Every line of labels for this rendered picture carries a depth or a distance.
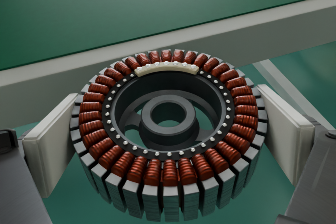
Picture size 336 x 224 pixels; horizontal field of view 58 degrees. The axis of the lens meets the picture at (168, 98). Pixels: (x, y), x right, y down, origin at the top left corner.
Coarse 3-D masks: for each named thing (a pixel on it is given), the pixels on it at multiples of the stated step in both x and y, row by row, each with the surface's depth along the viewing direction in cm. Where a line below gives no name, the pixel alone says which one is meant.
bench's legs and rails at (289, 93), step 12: (264, 60) 110; (264, 72) 109; (276, 72) 106; (276, 84) 103; (288, 84) 101; (288, 96) 99; (300, 96) 97; (300, 108) 94; (312, 108) 93; (324, 120) 90
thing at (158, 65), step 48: (96, 96) 18; (144, 96) 21; (192, 96) 20; (240, 96) 17; (96, 144) 15; (144, 144) 19; (192, 144) 18; (240, 144) 15; (144, 192) 14; (192, 192) 14; (240, 192) 16
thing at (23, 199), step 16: (0, 144) 12; (16, 144) 13; (0, 160) 12; (16, 160) 12; (0, 176) 10; (16, 176) 10; (0, 192) 10; (16, 192) 10; (32, 192) 9; (0, 208) 9; (16, 208) 9; (32, 208) 9
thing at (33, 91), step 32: (320, 0) 31; (192, 32) 28; (224, 32) 28; (256, 32) 29; (288, 32) 31; (320, 32) 33; (32, 64) 26; (64, 64) 26; (96, 64) 26; (0, 96) 25; (32, 96) 26; (64, 96) 27; (0, 128) 27
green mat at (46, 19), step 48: (0, 0) 34; (48, 0) 33; (96, 0) 33; (144, 0) 32; (192, 0) 32; (240, 0) 32; (288, 0) 31; (0, 48) 27; (48, 48) 27; (96, 48) 27
